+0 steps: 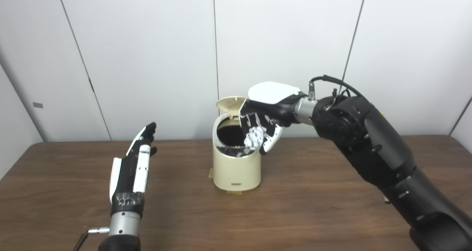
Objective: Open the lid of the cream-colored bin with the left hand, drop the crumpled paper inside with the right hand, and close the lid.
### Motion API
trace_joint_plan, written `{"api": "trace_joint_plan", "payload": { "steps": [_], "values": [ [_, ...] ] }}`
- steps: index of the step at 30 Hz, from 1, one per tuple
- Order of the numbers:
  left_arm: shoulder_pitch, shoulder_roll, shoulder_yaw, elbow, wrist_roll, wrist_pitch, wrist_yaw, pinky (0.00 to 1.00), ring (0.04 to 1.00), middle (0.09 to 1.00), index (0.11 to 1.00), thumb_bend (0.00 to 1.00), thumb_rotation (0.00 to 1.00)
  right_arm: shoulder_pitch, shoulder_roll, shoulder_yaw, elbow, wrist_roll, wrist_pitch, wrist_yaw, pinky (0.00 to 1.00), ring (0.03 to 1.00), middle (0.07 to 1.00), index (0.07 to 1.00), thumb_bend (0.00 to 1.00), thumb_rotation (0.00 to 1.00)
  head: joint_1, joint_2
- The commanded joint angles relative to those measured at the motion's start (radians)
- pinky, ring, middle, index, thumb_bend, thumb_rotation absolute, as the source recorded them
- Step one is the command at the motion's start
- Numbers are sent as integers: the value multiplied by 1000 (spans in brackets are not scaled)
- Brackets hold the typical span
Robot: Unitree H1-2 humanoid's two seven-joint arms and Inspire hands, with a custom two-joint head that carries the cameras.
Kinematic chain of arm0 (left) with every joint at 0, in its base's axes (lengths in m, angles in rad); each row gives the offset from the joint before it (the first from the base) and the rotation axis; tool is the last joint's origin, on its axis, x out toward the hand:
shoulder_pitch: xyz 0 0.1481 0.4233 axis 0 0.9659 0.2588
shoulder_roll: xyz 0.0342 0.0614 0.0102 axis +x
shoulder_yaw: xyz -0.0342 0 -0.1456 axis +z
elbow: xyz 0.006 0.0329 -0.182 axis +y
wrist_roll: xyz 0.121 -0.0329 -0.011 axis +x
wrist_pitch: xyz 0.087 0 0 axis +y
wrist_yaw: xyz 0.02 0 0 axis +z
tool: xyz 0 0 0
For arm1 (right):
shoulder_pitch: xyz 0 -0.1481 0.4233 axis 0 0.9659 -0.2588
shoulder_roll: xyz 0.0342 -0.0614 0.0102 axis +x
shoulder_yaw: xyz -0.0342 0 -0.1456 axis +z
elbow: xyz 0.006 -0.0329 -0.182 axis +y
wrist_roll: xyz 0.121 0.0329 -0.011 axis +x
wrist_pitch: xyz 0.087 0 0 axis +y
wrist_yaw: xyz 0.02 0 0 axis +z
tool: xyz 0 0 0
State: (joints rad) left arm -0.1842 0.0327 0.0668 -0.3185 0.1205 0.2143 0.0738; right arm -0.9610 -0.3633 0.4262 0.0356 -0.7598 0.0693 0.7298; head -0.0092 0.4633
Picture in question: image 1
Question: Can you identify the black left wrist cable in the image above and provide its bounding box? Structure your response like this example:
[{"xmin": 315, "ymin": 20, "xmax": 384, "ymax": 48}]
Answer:
[{"xmin": 73, "ymin": 227, "xmax": 110, "ymax": 251}]

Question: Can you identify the cream-colored plastic bin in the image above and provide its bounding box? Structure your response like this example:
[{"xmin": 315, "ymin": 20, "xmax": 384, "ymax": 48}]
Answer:
[{"xmin": 212, "ymin": 113, "xmax": 261, "ymax": 192}]

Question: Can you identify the white paper ball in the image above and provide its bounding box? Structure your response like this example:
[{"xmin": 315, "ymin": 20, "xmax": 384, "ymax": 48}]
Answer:
[{"xmin": 244, "ymin": 126, "xmax": 267, "ymax": 150}]

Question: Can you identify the round cream bin lid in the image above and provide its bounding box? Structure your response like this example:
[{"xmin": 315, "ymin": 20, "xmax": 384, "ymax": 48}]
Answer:
[{"xmin": 216, "ymin": 96, "xmax": 247, "ymax": 119}]

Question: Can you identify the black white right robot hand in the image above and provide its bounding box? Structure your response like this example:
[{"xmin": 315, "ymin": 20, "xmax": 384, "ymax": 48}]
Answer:
[{"xmin": 240, "ymin": 81, "xmax": 308, "ymax": 156}]

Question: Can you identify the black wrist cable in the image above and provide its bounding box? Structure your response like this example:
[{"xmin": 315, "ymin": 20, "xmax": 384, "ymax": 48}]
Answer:
[
  {"xmin": 73, "ymin": 227, "xmax": 110, "ymax": 251},
  {"xmin": 309, "ymin": 75, "xmax": 365, "ymax": 100}
]

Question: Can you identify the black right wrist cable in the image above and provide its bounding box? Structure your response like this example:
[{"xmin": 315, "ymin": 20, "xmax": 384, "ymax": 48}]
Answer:
[{"xmin": 309, "ymin": 75, "xmax": 365, "ymax": 100}]

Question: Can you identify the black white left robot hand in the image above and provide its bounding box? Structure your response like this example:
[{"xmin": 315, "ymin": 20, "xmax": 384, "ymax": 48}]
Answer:
[{"xmin": 109, "ymin": 122, "xmax": 157, "ymax": 216}]

